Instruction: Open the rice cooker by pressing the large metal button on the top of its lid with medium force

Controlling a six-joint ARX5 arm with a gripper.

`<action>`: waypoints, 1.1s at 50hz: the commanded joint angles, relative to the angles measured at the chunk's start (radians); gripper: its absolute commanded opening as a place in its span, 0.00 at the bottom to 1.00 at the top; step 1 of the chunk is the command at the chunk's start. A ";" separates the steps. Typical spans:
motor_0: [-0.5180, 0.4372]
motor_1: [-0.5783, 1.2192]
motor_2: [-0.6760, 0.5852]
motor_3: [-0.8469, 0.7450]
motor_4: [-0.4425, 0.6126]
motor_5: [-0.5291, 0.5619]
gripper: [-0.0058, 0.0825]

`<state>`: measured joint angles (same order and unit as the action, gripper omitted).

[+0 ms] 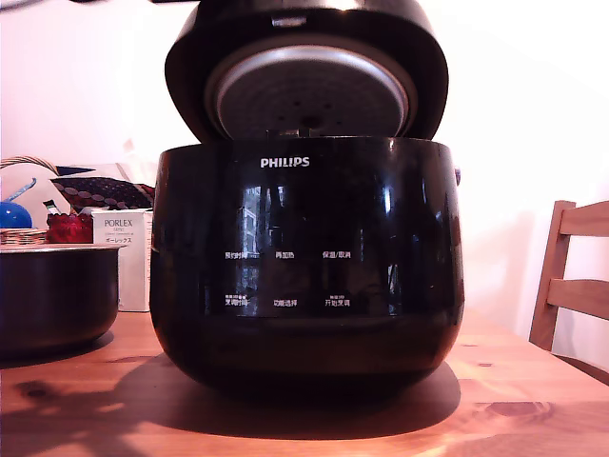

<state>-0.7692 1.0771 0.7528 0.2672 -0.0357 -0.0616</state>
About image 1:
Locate black rice cooker lid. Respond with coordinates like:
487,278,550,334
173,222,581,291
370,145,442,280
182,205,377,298
164,0,451,145

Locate black Philips rice cooker body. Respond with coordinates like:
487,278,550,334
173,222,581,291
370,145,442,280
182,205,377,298
148,136,465,397

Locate white paper bag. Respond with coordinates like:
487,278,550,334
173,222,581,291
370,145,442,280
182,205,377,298
115,137,163,183

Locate white Porlex box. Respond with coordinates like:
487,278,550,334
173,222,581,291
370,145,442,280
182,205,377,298
90,207,156,313

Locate dark dotted patterned cloth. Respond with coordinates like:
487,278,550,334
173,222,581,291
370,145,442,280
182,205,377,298
49,176,157,211

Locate red scalloped container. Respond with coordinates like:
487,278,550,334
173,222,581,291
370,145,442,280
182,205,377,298
45,211,93,245

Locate black inner cooking pot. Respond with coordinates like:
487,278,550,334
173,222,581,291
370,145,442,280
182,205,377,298
0,243,122,361

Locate wooden chair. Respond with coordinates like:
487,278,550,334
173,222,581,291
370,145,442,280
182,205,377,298
527,199,609,387

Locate light blue stick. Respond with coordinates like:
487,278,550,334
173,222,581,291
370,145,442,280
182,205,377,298
1,177,39,202

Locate blue round ball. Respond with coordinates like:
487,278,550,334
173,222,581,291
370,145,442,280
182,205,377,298
0,200,34,230

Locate wicker basket with handle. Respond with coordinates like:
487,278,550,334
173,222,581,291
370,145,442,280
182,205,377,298
0,153,72,247

